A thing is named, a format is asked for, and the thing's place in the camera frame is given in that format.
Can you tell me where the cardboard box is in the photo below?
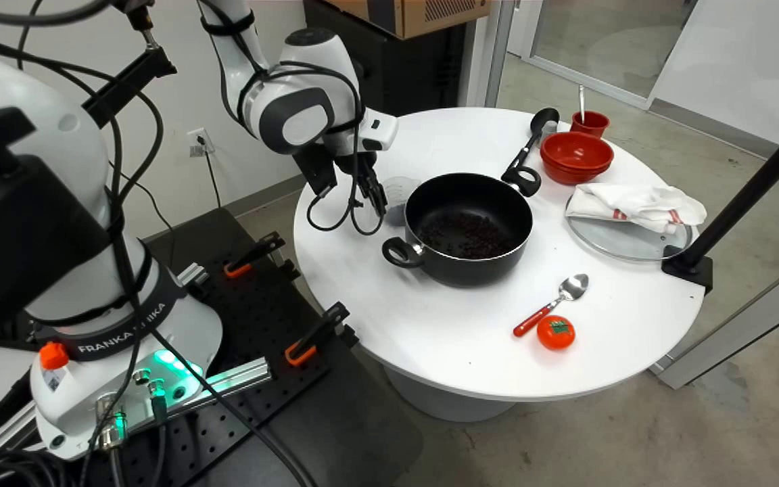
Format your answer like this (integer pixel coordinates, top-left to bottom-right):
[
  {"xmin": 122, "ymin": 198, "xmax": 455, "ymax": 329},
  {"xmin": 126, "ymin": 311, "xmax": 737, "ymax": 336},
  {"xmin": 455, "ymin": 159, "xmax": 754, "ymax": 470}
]
[{"xmin": 326, "ymin": 0, "xmax": 491, "ymax": 41}]

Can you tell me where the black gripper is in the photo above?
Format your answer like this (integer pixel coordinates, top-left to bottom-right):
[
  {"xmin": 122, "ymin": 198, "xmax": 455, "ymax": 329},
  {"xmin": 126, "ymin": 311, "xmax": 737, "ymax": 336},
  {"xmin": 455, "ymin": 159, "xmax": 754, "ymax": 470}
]
[{"xmin": 291, "ymin": 143, "xmax": 386, "ymax": 217}]

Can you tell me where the black cooking pot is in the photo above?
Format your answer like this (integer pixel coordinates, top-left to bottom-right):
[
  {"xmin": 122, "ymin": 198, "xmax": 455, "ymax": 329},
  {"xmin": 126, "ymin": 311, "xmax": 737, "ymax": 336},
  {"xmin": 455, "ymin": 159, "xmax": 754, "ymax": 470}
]
[{"xmin": 382, "ymin": 167, "xmax": 541, "ymax": 288}]

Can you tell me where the black cabinet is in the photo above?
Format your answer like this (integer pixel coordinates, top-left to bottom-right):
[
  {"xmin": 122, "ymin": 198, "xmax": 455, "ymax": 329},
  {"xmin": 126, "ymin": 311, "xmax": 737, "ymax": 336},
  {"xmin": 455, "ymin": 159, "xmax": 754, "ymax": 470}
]
[{"xmin": 303, "ymin": 0, "xmax": 465, "ymax": 116}]

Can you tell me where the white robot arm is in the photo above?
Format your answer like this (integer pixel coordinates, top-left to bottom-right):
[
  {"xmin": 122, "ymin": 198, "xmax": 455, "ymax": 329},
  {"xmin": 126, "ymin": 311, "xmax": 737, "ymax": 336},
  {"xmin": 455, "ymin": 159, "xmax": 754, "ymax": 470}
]
[{"xmin": 0, "ymin": 0, "xmax": 394, "ymax": 459}]

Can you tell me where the white cloth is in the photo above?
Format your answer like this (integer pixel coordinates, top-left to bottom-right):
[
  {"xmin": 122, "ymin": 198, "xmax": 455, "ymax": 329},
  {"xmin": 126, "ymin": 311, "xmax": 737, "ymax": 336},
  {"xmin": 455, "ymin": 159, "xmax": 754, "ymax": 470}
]
[{"xmin": 564, "ymin": 183, "xmax": 706, "ymax": 235}]

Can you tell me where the red handled spoon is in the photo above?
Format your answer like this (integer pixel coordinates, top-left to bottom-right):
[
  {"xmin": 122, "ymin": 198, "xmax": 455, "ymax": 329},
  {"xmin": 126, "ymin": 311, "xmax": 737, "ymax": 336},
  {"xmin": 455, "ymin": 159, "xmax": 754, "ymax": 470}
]
[{"xmin": 513, "ymin": 274, "xmax": 589, "ymax": 339}]

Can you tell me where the wall power outlet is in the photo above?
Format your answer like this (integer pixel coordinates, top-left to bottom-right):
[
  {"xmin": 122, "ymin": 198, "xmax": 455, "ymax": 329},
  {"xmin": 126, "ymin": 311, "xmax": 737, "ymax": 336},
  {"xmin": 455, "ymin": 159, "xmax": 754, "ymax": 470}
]
[{"xmin": 186, "ymin": 127, "xmax": 211, "ymax": 158}]

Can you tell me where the clear plastic jug with contents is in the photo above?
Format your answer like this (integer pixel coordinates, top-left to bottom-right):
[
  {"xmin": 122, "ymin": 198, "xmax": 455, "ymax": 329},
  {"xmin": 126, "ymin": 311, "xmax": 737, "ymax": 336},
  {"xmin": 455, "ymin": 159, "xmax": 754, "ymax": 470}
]
[{"xmin": 386, "ymin": 202, "xmax": 405, "ymax": 228}]

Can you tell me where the black ladle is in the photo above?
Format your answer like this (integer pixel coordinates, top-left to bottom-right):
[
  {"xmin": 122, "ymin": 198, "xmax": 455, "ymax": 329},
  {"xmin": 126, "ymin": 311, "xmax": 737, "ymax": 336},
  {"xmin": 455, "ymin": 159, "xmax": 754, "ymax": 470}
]
[{"xmin": 503, "ymin": 109, "xmax": 559, "ymax": 181}]

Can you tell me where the black camera stand pole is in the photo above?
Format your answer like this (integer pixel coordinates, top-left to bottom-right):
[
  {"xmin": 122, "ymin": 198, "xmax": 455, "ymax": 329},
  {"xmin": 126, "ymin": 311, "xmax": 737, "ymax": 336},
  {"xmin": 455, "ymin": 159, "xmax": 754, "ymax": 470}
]
[{"xmin": 659, "ymin": 145, "xmax": 779, "ymax": 293}]

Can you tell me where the red bowl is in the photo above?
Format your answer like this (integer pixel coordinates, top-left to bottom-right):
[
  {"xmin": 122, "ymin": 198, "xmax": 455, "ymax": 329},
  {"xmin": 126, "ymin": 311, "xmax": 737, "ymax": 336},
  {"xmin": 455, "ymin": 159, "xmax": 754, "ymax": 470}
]
[{"xmin": 541, "ymin": 132, "xmax": 614, "ymax": 183}]

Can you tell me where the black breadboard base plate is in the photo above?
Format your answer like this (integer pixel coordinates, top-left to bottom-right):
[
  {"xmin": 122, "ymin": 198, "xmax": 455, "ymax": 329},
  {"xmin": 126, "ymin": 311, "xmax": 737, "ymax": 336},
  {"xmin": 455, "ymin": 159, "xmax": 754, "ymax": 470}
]
[{"xmin": 0, "ymin": 206, "xmax": 424, "ymax": 487}]

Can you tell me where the round white table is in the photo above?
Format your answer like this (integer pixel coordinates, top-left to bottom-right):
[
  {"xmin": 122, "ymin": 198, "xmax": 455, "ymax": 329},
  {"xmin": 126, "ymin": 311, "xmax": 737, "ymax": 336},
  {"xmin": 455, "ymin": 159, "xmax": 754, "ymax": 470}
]
[{"xmin": 291, "ymin": 106, "xmax": 709, "ymax": 407}]

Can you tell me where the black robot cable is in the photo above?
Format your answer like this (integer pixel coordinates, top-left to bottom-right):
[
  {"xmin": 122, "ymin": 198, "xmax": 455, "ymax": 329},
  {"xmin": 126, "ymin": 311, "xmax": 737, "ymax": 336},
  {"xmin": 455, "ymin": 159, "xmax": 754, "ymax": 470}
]
[{"xmin": 7, "ymin": 9, "xmax": 386, "ymax": 487}]

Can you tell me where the red mug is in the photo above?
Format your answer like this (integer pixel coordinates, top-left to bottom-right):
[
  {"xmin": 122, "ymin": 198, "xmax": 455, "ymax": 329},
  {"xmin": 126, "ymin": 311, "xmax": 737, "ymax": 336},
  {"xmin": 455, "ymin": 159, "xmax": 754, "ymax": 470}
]
[{"xmin": 571, "ymin": 110, "xmax": 607, "ymax": 139}]

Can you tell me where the black orange clamp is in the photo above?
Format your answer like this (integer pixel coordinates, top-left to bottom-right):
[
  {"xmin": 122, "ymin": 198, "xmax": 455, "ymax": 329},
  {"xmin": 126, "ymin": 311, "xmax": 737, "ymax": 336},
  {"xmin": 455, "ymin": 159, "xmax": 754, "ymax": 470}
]
[
  {"xmin": 284, "ymin": 302, "xmax": 349, "ymax": 369},
  {"xmin": 221, "ymin": 232, "xmax": 284, "ymax": 282}
]

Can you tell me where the orange tomato toy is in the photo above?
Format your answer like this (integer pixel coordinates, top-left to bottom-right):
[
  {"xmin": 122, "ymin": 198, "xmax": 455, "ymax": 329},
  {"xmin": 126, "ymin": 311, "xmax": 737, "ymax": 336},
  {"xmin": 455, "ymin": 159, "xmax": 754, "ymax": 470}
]
[{"xmin": 536, "ymin": 313, "xmax": 575, "ymax": 351}]

